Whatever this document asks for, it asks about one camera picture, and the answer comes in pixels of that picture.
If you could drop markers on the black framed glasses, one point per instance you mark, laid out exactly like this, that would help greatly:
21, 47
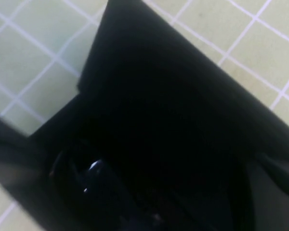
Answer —
96, 166

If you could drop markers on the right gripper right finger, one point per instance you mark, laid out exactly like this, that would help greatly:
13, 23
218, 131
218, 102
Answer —
274, 192

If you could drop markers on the black printed glasses case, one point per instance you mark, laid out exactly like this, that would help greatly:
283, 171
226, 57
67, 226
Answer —
159, 72

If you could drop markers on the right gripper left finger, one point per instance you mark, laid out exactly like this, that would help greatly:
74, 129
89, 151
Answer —
14, 163

